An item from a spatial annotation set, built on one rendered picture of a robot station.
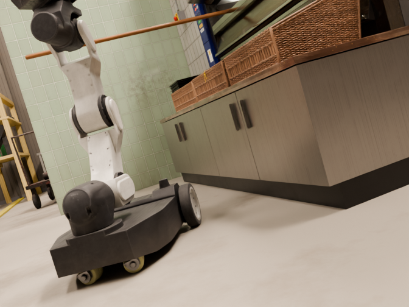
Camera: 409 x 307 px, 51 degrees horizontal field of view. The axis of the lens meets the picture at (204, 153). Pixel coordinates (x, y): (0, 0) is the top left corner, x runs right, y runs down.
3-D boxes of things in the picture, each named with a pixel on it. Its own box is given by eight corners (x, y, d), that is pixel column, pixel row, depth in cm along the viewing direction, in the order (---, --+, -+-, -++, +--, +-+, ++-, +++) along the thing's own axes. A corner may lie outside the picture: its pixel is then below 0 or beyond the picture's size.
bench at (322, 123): (233, 164, 401) (216, 104, 398) (452, 167, 170) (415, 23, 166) (176, 183, 385) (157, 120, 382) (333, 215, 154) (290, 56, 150)
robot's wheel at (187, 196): (204, 225, 208) (195, 223, 189) (195, 228, 209) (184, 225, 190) (195, 186, 213) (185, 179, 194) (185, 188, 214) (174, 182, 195)
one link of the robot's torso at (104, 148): (128, 201, 172) (105, 91, 182) (83, 214, 175) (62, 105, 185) (142, 203, 187) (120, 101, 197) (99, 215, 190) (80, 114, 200)
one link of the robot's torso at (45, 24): (63, 36, 163) (49, -10, 162) (33, 46, 165) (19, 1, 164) (92, 46, 191) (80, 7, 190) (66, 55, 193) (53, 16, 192)
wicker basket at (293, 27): (309, 66, 238) (295, 17, 236) (378, 38, 184) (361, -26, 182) (229, 88, 224) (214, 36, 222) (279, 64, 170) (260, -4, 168)
